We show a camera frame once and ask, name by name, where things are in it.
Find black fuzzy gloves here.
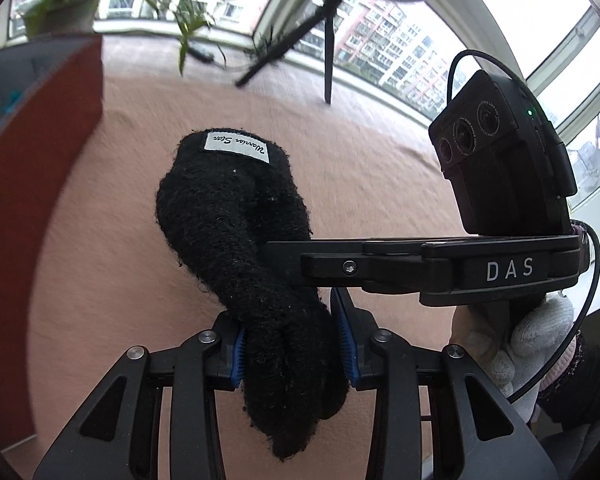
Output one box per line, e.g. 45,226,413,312
156,129,349,460

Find white gloved right hand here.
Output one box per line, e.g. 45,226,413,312
450,292,574,396

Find teal silicone funnel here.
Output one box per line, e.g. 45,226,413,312
3,90,22,115

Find red storage box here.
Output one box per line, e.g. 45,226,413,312
0,34,104,448

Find pink blanket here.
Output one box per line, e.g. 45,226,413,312
28,77,464,479

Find black camera cable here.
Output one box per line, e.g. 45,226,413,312
446,49,600,403

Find large potted spider plant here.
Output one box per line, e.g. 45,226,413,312
21,0,100,40

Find small spider plant shoot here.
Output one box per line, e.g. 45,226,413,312
143,0,215,76

